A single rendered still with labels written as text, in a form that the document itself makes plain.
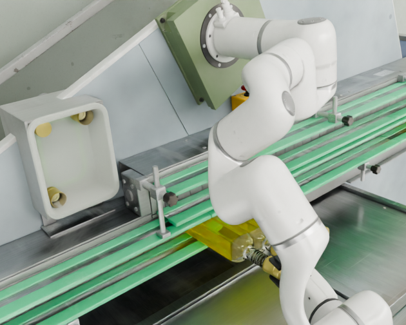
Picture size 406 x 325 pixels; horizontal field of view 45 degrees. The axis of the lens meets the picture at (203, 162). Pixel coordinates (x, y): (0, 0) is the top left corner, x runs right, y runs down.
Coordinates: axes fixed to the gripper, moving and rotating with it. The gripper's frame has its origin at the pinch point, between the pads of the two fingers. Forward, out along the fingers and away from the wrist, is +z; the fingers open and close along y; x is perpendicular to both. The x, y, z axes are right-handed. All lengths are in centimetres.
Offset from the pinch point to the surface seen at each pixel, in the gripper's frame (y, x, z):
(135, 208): 7.8, 21.5, 26.8
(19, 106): 33, 40, 38
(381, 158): -14, -76, 52
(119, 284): -3.6, 29.7, 17.0
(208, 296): -13.0, 10.4, 14.6
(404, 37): 14, -135, 105
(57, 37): 37, 23, 96
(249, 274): -12.9, -1.9, 16.9
